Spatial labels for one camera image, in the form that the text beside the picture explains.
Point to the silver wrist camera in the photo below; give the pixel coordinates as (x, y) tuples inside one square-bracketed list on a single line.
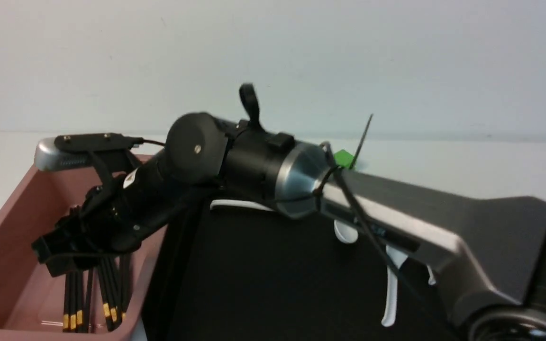
[(103, 151)]

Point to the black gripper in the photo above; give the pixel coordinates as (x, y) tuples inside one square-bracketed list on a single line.
[(114, 220)]

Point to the white ceramic spoon left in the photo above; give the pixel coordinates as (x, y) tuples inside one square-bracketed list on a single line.
[(238, 203)]

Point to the white ceramic spoon under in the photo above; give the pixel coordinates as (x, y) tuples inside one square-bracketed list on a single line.
[(431, 279)]

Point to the green cube block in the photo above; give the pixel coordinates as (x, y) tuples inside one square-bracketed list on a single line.
[(344, 159)]

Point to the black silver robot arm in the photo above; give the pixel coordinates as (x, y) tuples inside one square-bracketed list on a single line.
[(488, 255)]

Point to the pink plastic bin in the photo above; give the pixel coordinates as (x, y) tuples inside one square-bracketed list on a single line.
[(31, 301)]

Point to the white ceramic spoon top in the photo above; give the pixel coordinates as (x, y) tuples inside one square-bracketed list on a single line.
[(398, 258)]

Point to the black chopstick gold band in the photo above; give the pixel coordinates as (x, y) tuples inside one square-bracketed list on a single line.
[(80, 325), (124, 272), (73, 303), (114, 299), (102, 280), (67, 301)]

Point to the black plastic tray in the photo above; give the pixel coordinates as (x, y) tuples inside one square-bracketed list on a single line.
[(235, 274)]

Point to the white ceramic spoon upright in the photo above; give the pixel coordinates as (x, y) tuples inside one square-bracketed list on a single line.
[(345, 233)]

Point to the white ceramic spoon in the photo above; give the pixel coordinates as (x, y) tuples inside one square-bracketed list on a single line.
[(398, 258), (238, 203), (345, 233)]

